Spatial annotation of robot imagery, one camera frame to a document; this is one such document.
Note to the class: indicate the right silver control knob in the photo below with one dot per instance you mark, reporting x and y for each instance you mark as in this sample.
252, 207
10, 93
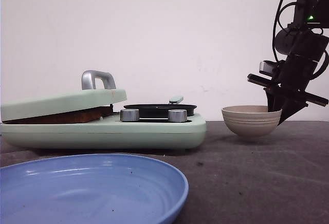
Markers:
177, 115

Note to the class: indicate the left silver control knob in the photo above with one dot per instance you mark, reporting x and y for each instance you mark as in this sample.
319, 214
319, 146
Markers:
129, 115

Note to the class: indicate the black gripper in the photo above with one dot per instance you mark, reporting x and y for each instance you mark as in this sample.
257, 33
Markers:
291, 80

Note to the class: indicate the beige ribbed bowl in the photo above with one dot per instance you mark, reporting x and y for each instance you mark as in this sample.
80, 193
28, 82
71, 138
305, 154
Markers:
251, 121

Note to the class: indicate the blue plastic plate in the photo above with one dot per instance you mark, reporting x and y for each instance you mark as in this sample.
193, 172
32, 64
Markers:
94, 188

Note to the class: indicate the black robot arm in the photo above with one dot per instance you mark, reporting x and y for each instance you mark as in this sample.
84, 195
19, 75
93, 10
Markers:
298, 37

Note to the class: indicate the mint green breakfast maker base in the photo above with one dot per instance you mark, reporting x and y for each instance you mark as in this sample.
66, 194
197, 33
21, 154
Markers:
108, 133

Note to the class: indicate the white bread slice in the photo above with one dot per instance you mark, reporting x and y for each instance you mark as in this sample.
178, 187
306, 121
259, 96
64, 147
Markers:
72, 117

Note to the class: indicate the black frying pan green handle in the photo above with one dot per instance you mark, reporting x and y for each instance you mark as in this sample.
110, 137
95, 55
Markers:
161, 110

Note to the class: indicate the silver control knob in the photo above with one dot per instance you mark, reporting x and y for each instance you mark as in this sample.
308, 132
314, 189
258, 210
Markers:
129, 115
177, 115

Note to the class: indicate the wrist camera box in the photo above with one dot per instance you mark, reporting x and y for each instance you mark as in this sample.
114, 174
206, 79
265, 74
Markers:
268, 68

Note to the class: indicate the breakfast maker hinged lid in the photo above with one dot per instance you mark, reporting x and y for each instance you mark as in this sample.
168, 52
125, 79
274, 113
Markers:
98, 89

